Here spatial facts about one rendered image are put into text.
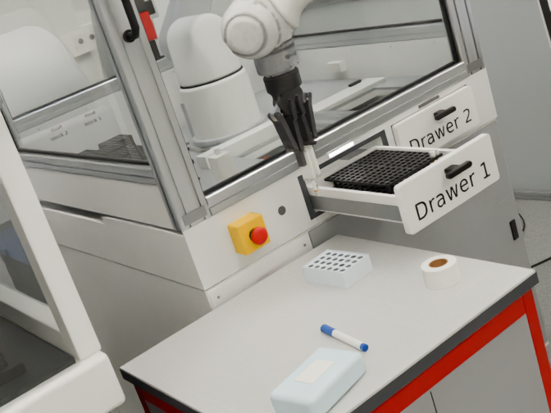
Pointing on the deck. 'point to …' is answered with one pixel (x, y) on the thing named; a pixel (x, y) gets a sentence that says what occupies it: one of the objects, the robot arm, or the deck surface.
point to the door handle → (130, 23)
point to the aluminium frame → (119, 180)
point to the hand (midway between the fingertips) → (307, 162)
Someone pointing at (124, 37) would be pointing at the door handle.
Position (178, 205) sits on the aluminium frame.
